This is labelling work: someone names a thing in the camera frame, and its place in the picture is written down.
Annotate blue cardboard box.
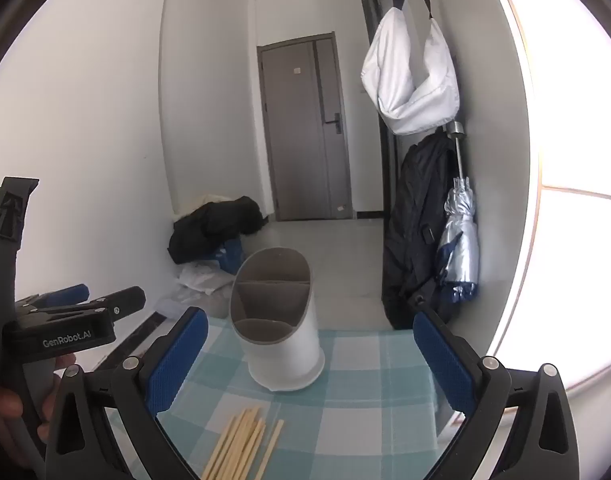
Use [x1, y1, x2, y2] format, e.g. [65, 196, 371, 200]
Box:
[208, 237, 245, 276]

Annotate black jacket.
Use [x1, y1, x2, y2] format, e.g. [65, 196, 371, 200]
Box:
[168, 196, 266, 265]

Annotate grey plastic bag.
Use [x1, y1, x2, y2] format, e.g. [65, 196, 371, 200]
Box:
[158, 285, 231, 318]

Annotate silver folding umbrella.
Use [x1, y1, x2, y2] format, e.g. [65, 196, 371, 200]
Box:
[434, 121, 481, 303]

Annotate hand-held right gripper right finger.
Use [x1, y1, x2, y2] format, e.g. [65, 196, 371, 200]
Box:
[413, 307, 581, 480]

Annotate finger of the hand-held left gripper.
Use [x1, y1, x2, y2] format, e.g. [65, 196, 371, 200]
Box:
[14, 283, 91, 313]
[32, 286, 147, 328]

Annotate teal checked tablecloth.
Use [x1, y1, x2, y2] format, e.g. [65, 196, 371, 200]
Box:
[152, 320, 461, 480]

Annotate bundle of bamboo chopsticks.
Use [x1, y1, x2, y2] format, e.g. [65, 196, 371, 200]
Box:
[201, 406, 285, 480]

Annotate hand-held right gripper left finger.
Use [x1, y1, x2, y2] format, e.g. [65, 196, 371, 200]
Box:
[38, 305, 211, 480]

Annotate black backpack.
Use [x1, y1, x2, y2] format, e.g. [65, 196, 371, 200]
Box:
[382, 130, 459, 331]

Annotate white divided utensil holder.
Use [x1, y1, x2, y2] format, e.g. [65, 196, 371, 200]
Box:
[228, 247, 326, 393]

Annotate person's left hand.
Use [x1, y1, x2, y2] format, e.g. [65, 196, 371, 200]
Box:
[0, 352, 78, 461]

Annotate grey entrance door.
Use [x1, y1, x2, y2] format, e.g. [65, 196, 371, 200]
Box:
[256, 32, 353, 222]

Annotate white plastic bag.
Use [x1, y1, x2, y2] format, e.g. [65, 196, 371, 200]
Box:
[178, 260, 233, 295]

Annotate cream cloth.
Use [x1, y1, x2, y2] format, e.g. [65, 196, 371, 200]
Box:
[172, 191, 231, 221]

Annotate white shoulder bag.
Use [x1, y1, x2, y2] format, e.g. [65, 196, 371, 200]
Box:
[360, 0, 460, 136]

